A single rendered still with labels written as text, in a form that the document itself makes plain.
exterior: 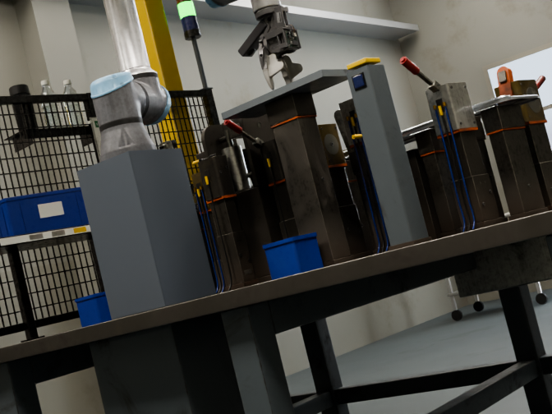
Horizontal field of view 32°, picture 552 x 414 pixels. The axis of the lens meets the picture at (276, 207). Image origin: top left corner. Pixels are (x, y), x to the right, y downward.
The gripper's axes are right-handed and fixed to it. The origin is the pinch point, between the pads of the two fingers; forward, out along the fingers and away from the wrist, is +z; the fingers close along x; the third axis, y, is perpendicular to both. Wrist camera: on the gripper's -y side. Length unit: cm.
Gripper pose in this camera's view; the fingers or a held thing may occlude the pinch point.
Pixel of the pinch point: (280, 87)
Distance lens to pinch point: 254.2
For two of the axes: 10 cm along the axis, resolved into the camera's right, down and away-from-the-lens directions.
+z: 2.4, 9.7, -0.7
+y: 8.0, -2.4, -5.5
